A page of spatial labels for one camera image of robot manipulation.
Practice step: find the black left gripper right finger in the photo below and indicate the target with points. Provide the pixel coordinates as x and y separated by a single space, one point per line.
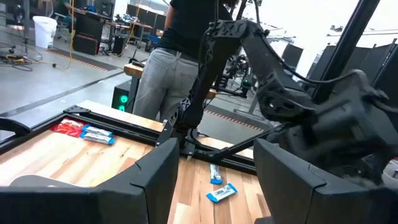
311 202

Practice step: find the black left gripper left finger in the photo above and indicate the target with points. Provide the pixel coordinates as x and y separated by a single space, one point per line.
93 205

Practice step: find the white blue Hershey's bar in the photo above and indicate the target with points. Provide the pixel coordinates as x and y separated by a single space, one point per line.
222 193
98 131
99 139
215 174

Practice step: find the red Skittles candy bag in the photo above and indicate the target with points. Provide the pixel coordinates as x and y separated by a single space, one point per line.
66 128

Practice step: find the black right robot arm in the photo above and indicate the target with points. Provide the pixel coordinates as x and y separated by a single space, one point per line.
211 77

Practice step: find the light grey plastic bin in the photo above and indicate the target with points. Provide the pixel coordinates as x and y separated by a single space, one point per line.
37 182

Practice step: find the black room divider panel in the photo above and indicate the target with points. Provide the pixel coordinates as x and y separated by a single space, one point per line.
388 71

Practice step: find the black table clamp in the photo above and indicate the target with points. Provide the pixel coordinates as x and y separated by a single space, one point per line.
15 126

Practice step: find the black computer tower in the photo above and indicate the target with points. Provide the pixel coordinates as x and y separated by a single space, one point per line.
119 93

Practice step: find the person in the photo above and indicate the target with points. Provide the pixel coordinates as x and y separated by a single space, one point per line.
168 81
63 7

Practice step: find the black equipment case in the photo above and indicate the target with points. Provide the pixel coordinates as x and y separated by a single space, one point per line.
85 45

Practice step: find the white plastic bucket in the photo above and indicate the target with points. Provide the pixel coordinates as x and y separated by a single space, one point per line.
45 32

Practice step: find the black diagonal frame strut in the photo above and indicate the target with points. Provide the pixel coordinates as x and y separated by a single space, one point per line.
348 43

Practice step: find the black aluminium table frame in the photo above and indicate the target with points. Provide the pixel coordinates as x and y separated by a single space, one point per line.
133 132

